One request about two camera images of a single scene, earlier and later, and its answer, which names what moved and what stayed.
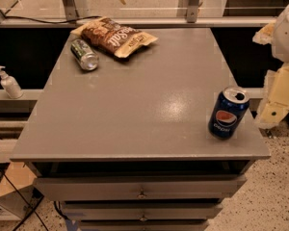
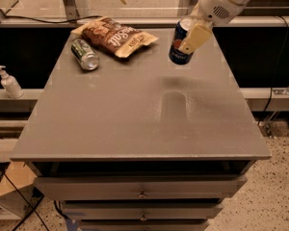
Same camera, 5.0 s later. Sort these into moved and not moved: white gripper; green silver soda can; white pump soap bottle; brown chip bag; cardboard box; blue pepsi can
Moved: blue pepsi can; white gripper
Not moved: white pump soap bottle; brown chip bag; cardboard box; green silver soda can
